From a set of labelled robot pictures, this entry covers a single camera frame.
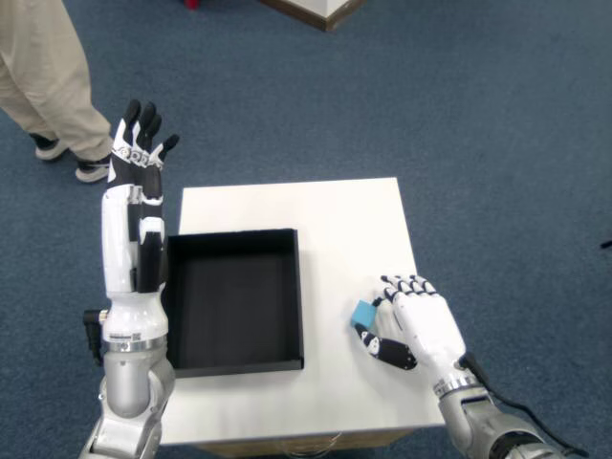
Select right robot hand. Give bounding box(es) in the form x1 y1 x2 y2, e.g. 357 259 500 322
352 273 477 388

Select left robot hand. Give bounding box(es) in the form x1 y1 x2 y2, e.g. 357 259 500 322
99 98 181 344

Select blue cube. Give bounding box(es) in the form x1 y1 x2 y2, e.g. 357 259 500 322
350 299 378 331

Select black open box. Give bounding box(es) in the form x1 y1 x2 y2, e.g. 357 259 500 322
164 228 306 380

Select black and white sneaker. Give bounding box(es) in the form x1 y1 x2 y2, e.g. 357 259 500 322
75 156 112 184
29 133 68 162

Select white table with wooden base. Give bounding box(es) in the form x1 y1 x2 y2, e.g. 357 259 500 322
160 177 450 453

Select beige trousers of person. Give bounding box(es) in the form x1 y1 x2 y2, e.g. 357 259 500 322
0 0 114 162

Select wooden platform with white top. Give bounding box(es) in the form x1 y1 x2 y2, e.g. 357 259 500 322
257 0 367 33

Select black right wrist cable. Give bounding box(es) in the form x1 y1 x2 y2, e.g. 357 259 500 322
456 352 589 458

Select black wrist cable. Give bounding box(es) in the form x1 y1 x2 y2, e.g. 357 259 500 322
456 352 589 458
83 309 104 367

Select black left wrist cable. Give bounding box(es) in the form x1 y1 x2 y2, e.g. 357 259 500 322
83 309 104 367

